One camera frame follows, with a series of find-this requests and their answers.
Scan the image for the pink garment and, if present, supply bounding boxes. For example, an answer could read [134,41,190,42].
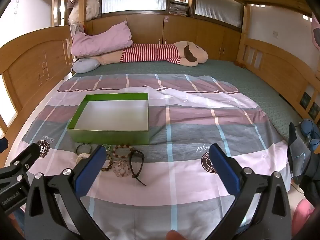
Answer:
[292,198,316,231]

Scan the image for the black cable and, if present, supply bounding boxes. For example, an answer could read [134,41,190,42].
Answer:
[294,119,317,142]

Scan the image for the striped plush doll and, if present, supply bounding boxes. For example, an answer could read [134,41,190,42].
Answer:
[84,13,243,62]

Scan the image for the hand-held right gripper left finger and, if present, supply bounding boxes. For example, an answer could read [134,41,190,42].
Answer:
[24,144,110,240]

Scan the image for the green bead bracelet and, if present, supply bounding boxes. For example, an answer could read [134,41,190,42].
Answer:
[103,144,113,161]

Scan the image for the green mattress cover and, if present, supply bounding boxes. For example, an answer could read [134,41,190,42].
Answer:
[62,59,311,140]

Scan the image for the dark brown glasses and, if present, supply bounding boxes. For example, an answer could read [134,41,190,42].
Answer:
[128,149,148,187]

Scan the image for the carved wooden bed end board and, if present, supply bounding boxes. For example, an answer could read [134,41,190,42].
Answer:
[0,25,76,136]

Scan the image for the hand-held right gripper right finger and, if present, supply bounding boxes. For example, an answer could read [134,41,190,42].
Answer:
[209,143,295,240]

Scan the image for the blue grey bag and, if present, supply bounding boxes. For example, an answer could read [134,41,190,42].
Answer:
[287,119,320,187]

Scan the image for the stack of magazines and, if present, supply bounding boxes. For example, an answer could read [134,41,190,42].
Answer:
[168,0,191,17]

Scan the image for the pale hanging clothes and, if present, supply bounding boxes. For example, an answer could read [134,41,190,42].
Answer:
[67,0,103,26]

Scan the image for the slatted wooden bed end board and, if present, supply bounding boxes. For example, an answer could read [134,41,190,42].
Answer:
[235,4,320,126]

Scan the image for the red pink bead bracelet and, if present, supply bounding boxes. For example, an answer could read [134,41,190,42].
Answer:
[111,143,136,159]

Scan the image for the clear crystal bead bracelet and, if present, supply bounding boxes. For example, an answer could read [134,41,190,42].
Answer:
[111,160,131,178]

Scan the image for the striped long plush toy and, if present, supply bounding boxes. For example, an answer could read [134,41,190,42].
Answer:
[94,41,209,67]

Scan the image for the plaid pink grey blanket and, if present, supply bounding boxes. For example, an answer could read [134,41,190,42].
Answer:
[5,73,293,240]

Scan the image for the green cardboard box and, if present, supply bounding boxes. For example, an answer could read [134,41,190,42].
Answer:
[66,92,151,146]

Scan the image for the black bracelet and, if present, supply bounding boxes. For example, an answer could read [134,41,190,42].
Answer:
[76,143,92,155]

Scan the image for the grey draped cloth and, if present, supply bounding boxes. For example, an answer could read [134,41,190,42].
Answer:
[69,23,87,41]

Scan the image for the dark picture stickers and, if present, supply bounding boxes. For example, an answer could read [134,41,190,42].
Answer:
[299,91,320,121]

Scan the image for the blue-grey pillow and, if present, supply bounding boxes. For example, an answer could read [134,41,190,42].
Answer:
[71,58,100,74]

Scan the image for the small white jewelry piece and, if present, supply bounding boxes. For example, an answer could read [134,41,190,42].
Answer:
[76,153,92,166]

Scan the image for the brown bead bracelet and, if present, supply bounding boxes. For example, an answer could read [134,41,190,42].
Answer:
[100,158,113,173]

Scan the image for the person's right hand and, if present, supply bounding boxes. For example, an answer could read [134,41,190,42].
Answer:
[166,230,186,240]

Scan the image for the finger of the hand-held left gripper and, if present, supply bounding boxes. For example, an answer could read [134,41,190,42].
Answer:
[0,142,41,180]
[0,137,9,155]

